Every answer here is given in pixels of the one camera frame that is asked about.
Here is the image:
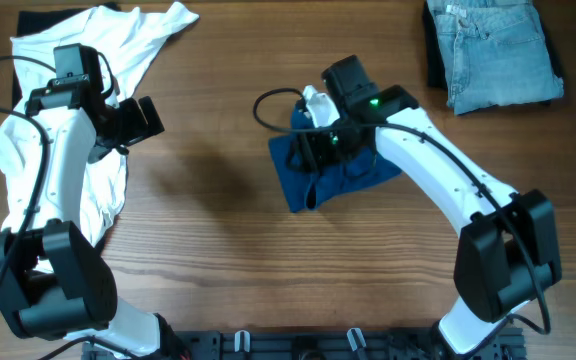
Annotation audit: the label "dark blue polo shirt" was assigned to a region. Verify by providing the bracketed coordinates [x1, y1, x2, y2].
[267, 99, 403, 214]

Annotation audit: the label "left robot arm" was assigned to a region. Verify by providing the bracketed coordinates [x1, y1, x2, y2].
[0, 44, 183, 359]

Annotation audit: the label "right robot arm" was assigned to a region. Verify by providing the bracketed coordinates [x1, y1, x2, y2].
[297, 55, 562, 359]

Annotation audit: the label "white shirt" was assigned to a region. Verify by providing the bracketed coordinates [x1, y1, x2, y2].
[0, 2, 199, 232]

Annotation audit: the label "black folded garment under jeans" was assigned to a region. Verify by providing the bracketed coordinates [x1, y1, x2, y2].
[421, 2, 565, 117]

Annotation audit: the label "light blue denim jeans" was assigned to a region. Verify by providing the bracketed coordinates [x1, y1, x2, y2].
[426, 0, 565, 117]

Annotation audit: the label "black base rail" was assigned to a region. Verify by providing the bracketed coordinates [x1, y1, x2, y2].
[81, 327, 528, 360]

